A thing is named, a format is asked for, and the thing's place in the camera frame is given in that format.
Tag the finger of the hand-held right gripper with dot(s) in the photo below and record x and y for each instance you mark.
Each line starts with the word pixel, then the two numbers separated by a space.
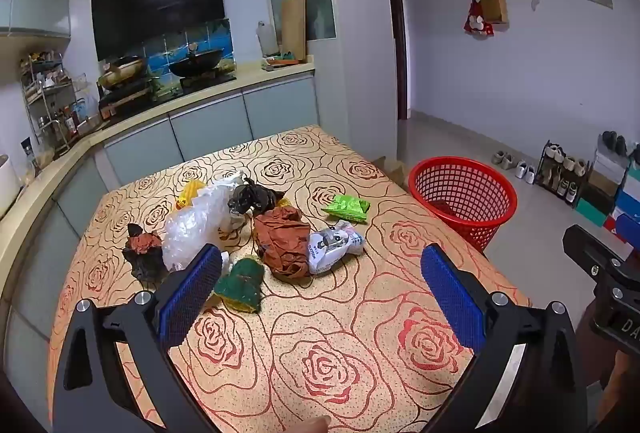
pixel 592 248

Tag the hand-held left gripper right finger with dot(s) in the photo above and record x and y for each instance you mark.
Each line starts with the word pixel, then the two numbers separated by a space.
pixel 450 298

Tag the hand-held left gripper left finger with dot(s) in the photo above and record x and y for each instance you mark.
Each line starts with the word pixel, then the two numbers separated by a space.
pixel 192 295

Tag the green yellow packet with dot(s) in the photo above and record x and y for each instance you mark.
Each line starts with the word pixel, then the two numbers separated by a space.
pixel 240 288

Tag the dark red wrapper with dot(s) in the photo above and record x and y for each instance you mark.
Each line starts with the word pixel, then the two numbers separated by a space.
pixel 142 250

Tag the clear plastic bag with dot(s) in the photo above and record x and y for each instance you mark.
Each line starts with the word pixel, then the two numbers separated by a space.
pixel 192 228

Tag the red plastic basket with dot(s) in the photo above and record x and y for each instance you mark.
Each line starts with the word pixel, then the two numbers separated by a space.
pixel 462 200

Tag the brown plastic bag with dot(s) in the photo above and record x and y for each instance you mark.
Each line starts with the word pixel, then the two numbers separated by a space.
pixel 282 243

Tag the black plastic bag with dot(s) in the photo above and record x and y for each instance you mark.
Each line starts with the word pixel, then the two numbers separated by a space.
pixel 252 198

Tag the white printed packet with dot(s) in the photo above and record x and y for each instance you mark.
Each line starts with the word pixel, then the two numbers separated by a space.
pixel 330 248

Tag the green snack packet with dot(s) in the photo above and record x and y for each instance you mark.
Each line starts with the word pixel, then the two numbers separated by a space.
pixel 347 208

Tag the person's right forearm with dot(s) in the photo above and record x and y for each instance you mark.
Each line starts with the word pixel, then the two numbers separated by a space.
pixel 622 380

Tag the person's left hand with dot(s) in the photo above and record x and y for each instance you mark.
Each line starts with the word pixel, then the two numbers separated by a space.
pixel 311 426

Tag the stack of shoe boxes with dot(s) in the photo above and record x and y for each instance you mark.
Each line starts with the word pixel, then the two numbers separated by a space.
pixel 607 193

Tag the black shoe rack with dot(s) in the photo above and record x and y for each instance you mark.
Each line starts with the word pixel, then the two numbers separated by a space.
pixel 562 173

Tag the white shoe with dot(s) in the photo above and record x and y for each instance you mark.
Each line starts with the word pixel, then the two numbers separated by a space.
pixel 520 169
pixel 530 174

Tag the black shoe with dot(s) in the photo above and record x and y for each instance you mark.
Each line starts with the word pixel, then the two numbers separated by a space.
pixel 608 141
pixel 621 146

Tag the beige slipper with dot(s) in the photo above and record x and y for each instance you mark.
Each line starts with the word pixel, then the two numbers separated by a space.
pixel 497 158
pixel 507 160

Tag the rose-print tablecloth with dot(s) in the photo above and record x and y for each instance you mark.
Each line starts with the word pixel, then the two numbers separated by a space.
pixel 320 343

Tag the open cardboard box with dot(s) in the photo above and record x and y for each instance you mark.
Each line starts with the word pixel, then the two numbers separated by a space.
pixel 392 173

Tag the grey lower kitchen cabinets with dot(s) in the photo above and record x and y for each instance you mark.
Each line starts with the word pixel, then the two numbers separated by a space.
pixel 210 130

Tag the beige kitchen countertop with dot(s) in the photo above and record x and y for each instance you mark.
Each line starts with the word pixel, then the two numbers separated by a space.
pixel 210 92

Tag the black induction cooker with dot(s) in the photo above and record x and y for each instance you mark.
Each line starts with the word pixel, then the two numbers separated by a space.
pixel 125 98

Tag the white rice cooker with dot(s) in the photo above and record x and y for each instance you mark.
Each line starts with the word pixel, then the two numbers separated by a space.
pixel 9 185

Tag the black gas stove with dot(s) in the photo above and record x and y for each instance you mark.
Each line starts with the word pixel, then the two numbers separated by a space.
pixel 207 79

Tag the black wok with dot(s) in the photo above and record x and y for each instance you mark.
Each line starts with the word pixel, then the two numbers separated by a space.
pixel 197 60

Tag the beige frying pan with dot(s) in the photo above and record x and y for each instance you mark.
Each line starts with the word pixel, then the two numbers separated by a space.
pixel 122 70

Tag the metal spice rack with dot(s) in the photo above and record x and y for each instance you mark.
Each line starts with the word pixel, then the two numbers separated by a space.
pixel 47 98

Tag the red hanging cloth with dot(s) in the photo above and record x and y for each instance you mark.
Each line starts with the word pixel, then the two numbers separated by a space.
pixel 475 23

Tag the brown paper bag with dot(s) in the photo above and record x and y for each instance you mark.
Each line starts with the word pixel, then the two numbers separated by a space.
pixel 492 3

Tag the white plastic jug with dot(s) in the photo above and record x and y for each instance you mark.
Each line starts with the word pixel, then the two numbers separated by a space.
pixel 266 38

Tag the wooden cutting board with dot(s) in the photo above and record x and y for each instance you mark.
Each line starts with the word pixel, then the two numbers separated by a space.
pixel 294 25

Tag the black range hood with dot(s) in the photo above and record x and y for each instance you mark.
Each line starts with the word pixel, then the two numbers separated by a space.
pixel 157 3

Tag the dark wooden door frame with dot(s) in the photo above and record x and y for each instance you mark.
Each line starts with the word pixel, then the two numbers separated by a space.
pixel 395 28

